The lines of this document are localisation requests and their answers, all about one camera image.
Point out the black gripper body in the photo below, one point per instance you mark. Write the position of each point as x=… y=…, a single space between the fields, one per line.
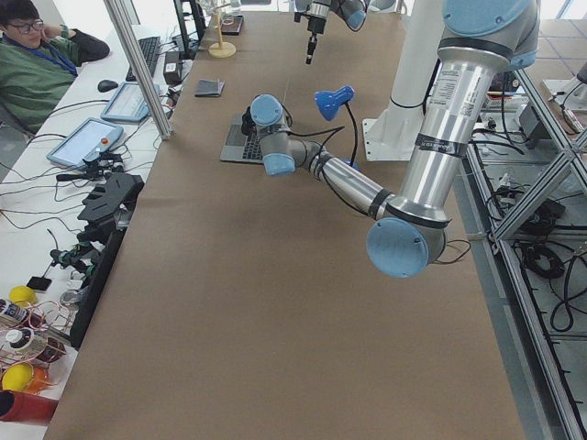
x=248 y=120
x=315 y=21

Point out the grey laptop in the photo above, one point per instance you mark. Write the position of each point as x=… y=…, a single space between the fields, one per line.
x=241 y=144

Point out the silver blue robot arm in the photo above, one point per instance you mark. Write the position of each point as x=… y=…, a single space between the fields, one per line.
x=352 y=12
x=480 y=39

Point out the folded grey cloth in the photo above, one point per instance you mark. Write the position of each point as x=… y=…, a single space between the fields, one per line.
x=209 y=88

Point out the blue desk lamp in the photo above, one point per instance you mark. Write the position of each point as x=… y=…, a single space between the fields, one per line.
x=328 y=104

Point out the wooden stand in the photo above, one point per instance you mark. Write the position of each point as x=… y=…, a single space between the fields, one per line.
x=220 y=49

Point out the dark tray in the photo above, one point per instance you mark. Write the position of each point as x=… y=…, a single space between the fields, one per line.
x=232 y=25

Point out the black small box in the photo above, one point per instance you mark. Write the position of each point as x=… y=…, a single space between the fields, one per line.
x=172 y=68

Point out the upper teach pendant tablet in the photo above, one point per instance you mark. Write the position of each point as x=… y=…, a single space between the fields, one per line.
x=127 y=105

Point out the teach pendant tablet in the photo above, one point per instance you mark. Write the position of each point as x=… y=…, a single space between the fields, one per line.
x=91 y=138
x=127 y=105

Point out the black keyboard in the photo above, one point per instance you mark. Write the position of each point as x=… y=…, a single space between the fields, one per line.
x=149 y=48

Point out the black computer mouse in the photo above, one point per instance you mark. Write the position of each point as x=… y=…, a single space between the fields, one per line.
x=106 y=86

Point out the lower teach pendant tablet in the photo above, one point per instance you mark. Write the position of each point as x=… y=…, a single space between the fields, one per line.
x=91 y=138

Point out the black plastic rack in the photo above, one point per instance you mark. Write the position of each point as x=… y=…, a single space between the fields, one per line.
x=105 y=208

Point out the person in green sweater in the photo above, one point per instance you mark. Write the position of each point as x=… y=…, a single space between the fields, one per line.
x=39 y=62

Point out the yellow ball in bowl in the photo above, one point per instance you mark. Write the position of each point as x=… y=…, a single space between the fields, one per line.
x=17 y=377

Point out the red cylinder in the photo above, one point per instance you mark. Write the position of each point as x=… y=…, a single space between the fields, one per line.
x=21 y=407

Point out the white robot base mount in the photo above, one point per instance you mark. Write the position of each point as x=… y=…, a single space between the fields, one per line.
x=392 y=135

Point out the aluminium frame post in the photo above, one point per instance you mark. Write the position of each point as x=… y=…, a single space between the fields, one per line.
x=124 y=30

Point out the aluminium frame structure right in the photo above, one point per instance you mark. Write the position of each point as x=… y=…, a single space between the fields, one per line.
x=522 y=195

